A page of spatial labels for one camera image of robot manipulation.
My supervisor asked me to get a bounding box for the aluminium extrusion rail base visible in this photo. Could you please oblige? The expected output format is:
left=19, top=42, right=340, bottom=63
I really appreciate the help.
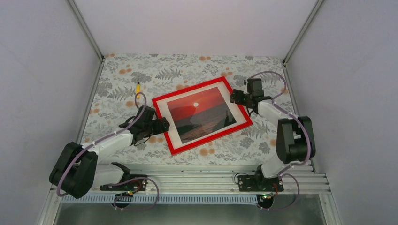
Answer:
left=50, top=154, right=331, bottom=195

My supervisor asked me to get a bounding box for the floral patterned table mat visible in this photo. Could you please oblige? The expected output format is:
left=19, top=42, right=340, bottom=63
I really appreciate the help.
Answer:
left=81, top=53, right=293, bottom=165

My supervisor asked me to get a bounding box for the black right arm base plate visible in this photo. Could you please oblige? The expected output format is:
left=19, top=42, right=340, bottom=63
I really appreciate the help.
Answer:
left=237, top=175, right=284, bottom=192

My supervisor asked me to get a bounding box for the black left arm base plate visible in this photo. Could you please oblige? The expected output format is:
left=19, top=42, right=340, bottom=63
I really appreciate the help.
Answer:
left=99, top=174, right=147, bottom=192

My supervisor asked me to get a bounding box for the sunset photo print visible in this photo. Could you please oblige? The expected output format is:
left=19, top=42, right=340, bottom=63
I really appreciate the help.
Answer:
left=165, top=85, right=243, bottom=147

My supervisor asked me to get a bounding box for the left aluminium corner post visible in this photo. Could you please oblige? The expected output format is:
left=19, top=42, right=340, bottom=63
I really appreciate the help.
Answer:
left=66, top=0, right=104, bottom=61

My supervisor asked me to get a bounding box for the right aluminium corner post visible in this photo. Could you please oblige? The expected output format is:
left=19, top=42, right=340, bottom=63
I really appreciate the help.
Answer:
left=283, top=0, right=325, bottom=67

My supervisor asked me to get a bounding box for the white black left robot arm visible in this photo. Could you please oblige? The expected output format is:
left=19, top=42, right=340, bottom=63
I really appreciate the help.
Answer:
left=49, top=105, right=170, bottom=198

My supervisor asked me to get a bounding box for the aluminium corner post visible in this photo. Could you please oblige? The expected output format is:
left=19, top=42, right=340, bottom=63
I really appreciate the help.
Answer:
left=66, top=0, right=104, bottom=61
left=283, top=0, right=325, bottom=67

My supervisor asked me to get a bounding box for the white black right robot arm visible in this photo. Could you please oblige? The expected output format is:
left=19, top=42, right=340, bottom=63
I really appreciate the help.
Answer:
left=230, top=78, right=315, bottom=191

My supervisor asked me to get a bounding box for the grey slotted cable duct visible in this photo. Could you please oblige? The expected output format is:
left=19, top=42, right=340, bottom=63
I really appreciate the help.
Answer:
left=61, top=193, right=258, bottom=205

